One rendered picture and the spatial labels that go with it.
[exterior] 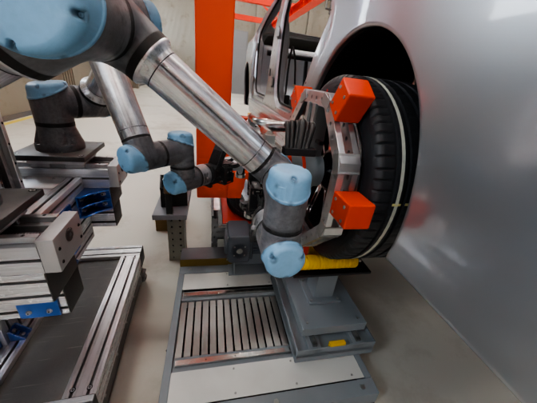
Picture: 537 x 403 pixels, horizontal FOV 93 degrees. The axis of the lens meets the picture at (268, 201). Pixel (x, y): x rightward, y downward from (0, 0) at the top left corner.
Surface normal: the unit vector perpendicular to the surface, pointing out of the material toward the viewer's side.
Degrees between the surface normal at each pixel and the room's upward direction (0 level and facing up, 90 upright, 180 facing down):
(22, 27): 85
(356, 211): 90
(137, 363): 0
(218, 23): 90
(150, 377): 0
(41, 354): 0
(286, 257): 90
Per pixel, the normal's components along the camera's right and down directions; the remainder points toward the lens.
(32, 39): 0.21, 0.39
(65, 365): 0.11, -0.89
